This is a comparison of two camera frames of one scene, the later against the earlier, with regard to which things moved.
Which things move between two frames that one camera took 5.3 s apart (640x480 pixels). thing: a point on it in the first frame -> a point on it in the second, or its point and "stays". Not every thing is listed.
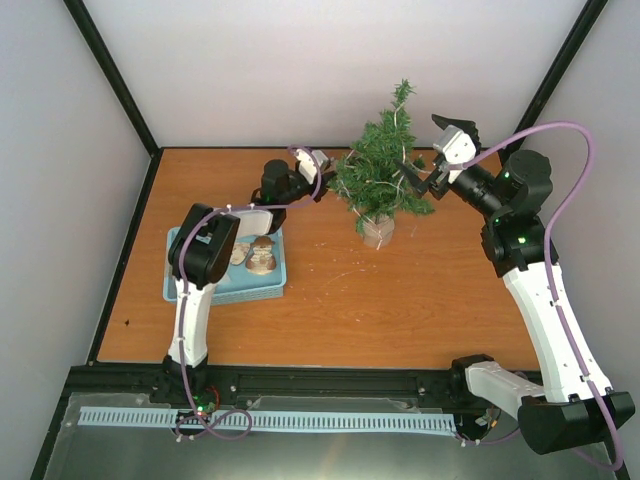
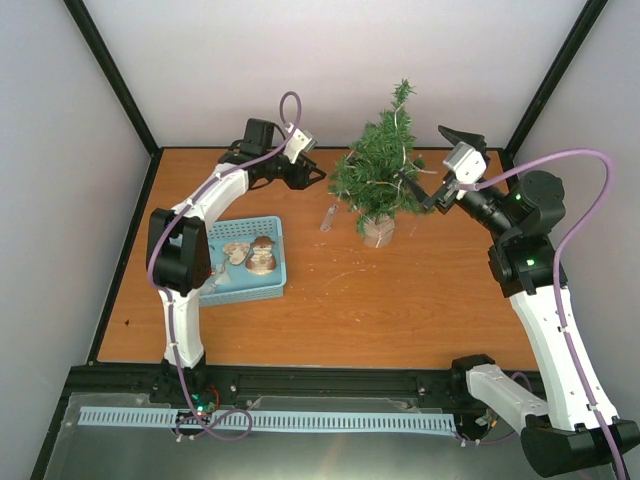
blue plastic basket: x=237 y=283 stays
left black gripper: x=324 y=180 -> x=298 y=180
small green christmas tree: x=370 y=181 stays
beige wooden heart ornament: x=239 y=253 stays
